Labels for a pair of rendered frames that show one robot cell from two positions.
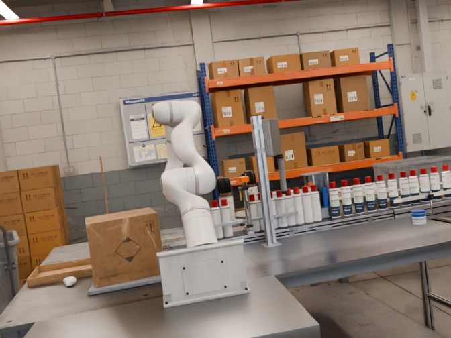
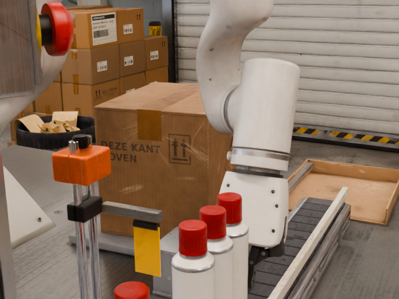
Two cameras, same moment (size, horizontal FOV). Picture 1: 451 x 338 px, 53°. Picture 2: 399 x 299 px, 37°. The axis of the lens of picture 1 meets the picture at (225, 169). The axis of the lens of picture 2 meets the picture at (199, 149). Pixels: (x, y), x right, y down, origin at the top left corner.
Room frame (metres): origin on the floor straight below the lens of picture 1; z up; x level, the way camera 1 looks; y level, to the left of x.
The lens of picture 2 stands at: (2.78, -0.47, 1.36)
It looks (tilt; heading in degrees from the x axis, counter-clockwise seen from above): 16 degrees down; 127
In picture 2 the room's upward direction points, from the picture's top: 1 degrees counter-clockwise
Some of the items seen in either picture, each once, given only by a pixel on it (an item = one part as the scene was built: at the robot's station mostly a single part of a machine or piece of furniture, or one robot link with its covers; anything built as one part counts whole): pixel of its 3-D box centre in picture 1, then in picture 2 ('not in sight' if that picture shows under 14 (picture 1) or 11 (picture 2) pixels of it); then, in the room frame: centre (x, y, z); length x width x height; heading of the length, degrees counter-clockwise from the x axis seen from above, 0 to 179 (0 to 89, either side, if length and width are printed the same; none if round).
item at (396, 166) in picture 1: (413, 171); not in sight; (4.12, -1.72, 0.91); 0.60 x 0.40 x 0.22; 101
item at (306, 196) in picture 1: (307, 204); not in sight; (2.50, -0.43, 0.98); 0.05 x 0.05 x 0.20
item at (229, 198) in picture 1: (225, 202); not in sight; (2.69, 0.02, 1.03); 0.09 x 0.09 x 0.30
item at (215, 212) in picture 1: (216, 219); (212, 283); (2.38, 0.08, 0.98); 0.05 x 0.05 x 0.20
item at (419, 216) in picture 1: (419, 216); not in sight; (2.35, -0.98, 0.86); 0.07 x 0.07 x 0.07
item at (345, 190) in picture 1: (345, 198); not in sight; (2.55, -0.66, 0.98); 0.05 x 0.05 x 0.20
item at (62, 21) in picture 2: not in sight; (48, 29); (2.44, -0.20, 1.32); 0.04 x 0.03 x 0.04; 157
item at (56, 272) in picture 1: (64, 270); (342, 188); (2.22, 0.86, 0.85); 0.30 x 0.26 x 0.04; 102
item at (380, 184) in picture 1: (381, 192); not in sight; (2.60, -0.88, 0.98); 0.05 x 0.05 x 0.20
